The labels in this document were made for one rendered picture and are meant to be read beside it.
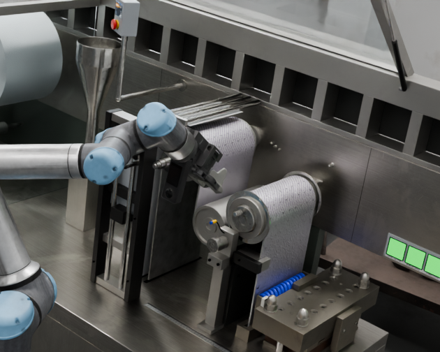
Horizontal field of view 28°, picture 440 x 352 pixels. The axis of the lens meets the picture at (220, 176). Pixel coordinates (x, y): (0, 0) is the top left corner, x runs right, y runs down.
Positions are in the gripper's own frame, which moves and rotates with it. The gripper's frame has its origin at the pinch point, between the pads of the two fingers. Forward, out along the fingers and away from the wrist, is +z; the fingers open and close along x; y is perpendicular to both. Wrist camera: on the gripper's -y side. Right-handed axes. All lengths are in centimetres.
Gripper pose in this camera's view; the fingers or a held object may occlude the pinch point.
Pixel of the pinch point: (211, 189)
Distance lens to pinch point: 218.7
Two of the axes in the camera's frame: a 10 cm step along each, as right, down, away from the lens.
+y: 5.1, -8.4, 1.9
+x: -7.6, -3.4, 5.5
